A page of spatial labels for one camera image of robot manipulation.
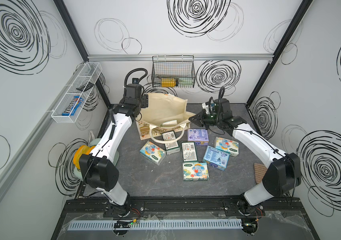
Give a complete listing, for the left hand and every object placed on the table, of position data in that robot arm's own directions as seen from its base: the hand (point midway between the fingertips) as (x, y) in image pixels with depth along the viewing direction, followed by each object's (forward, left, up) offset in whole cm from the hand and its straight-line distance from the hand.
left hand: (136, 96), depth 81 cm
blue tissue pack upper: (-23, -46, -25) cm, 58 cm away
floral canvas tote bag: (+6, -16, -19) cm, 25 cm away
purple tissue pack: (-9, -38, -24) cm, 46 cm away
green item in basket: (+11, -27, +2) cm, 30 cm away
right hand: (-11, -30, -4) cm, 32 cm away
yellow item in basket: (+12, -17, +1) cm, 21 cm away
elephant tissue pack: (-21, -9, -25) cm, 34 cm away
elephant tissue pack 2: (-15, -55, -25) cm, 63 cm away
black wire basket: (+27, -20, -1) cm, 33 cm away
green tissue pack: (-17, -20, -25) cm, 37 cm away
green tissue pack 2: (-20, -31, -25) cm, 44 cm away
